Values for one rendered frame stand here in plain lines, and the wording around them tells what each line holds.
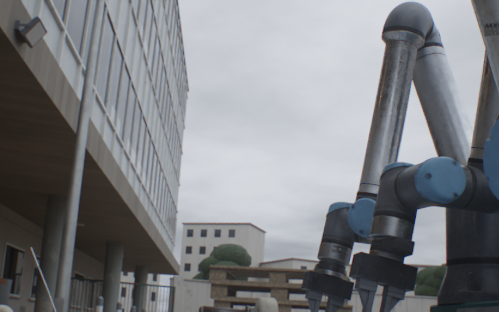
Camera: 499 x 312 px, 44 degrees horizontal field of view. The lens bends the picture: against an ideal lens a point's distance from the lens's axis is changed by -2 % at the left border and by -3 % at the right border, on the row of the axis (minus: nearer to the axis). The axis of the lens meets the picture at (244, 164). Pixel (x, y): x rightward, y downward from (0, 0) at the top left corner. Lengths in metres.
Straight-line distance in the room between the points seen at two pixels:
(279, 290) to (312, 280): 3.84
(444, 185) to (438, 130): 0.49
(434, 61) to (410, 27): 0.15
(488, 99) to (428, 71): 0.46
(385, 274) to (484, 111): 0.39
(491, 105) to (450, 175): 0.18
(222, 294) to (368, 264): 4.31
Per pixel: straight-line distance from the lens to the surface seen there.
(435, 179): 1.23
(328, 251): 1.71
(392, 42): 1.70
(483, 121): 1.34
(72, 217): 6.92
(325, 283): 1.71
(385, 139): 1.60
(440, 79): 1.77
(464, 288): 1.41
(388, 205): 1.34
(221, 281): 5.58
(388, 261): 1.33
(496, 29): 1.12
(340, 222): 1.72
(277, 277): 5.54
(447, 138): 1.70
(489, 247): 1.43
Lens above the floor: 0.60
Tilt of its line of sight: 15 degrees up
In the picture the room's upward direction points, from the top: 3 degrees clockwise
